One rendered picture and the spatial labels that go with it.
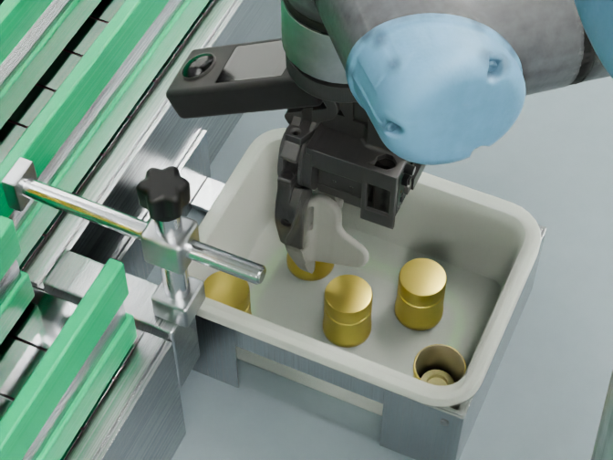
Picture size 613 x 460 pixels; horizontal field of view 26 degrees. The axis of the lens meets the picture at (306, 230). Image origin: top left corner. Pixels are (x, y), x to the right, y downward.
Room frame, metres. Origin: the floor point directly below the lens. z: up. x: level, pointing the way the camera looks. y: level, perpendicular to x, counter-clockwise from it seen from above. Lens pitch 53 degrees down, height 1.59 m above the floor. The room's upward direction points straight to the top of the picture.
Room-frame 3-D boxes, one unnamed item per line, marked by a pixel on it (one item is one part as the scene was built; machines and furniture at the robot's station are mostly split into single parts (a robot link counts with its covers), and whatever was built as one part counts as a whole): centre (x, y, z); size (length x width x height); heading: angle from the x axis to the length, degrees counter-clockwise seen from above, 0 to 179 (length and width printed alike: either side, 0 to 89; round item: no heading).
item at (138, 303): (0.48, 0.12, 0.85); 0.09 x 0.04 x 0.07; 66
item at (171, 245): (0.47, 0.10, 0.95); 0.17 x 0.03 x 0.12; 66
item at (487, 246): (0.54, -0.04, 0.80); 0.22 x 0.17 x 0.09; 66
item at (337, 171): (0.56, -0.03, 0.96); 0.09 x 0.08 x 0.12; 66
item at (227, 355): (0.55, -0.01, 0.79); 0.27 x 0.17 x 0.08; 66
